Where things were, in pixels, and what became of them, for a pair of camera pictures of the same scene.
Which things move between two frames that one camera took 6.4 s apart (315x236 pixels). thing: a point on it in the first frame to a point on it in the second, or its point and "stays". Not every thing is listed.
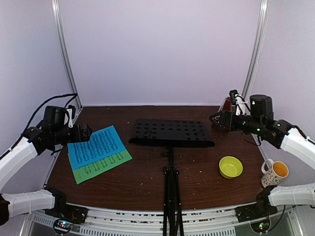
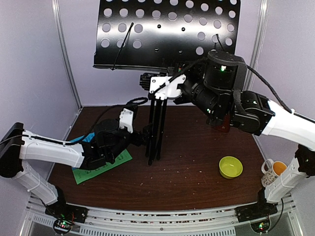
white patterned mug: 273,171 stays
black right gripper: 225,116 to 175,71
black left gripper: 85,135 to 138,141
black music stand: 172,133 to 157,34
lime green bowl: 230,166 stays
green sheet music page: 93,169 stays
